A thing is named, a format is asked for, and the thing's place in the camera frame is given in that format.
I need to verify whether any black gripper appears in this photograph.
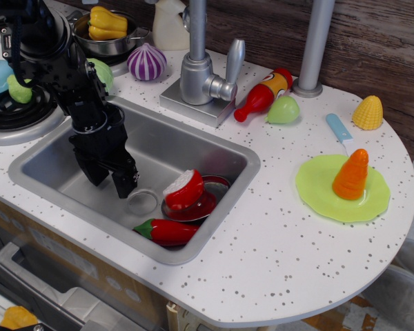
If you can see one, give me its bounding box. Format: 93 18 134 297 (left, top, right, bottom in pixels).
69 106 139 199

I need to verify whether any orange toy carrot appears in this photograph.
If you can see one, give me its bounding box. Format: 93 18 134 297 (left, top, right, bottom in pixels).
332 149 369 200

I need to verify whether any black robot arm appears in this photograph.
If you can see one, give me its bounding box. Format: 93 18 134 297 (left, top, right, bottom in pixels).
0 1 139 199

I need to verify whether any lime green plate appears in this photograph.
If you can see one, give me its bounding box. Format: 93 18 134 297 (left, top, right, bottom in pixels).
295 154 391 223

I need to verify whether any grey sink basin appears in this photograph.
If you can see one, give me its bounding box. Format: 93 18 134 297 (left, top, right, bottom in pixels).
8 97 260 264

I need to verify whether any red white toy apple half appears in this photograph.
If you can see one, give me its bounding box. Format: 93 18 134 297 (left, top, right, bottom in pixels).
163 170 204 210

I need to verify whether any red toy chili pepper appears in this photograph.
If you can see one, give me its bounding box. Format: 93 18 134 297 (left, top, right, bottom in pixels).
133 219 200 247

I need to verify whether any green toy cabbage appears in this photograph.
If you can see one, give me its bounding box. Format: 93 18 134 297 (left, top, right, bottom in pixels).
87 58 114 92

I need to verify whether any rear right stove burner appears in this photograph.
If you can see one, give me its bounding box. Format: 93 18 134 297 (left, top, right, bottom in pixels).
99 53 129 77

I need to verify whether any front black stove burner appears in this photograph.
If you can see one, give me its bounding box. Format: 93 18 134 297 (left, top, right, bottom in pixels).
0 86 65 146

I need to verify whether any purple striped toy onion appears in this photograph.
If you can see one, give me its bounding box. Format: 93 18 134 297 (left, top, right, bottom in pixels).
127 43 167 81

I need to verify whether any silver toy faucet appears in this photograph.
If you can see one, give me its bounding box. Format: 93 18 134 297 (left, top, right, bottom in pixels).
159 1 246 128

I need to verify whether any light green toy broccoli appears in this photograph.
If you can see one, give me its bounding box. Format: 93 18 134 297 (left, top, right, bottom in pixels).
7 74 32 104

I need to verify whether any toy oven door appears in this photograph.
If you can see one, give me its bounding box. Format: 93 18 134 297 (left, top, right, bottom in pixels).
0 237 131 330

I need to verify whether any yellow toy bell pepper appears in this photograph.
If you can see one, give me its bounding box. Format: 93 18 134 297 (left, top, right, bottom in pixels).
88 6 128 41

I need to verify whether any cream toy bottle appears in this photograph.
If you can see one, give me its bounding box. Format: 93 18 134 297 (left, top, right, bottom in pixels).
152 0 190 51

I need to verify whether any small steel pot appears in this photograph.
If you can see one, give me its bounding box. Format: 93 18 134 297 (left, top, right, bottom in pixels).
66 10 151 57

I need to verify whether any red ketchup bottle toy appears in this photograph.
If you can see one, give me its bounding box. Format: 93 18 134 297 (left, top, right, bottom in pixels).
234 68 293 122

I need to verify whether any yellow toy on floor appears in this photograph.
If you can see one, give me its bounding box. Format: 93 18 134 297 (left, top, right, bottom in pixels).
0 306 38 330

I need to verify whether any green toy pear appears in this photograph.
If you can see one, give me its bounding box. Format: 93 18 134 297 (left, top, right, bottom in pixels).
265 96 300 124

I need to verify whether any yellow toy corn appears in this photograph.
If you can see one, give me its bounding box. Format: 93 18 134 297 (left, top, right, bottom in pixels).
352 95 383 130

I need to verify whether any grey vertical post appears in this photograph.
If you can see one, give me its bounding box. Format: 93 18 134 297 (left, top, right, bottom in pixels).
293 0 335 98

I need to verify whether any blue handled toy knife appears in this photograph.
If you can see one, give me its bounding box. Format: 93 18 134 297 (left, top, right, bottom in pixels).
326 113 355 156

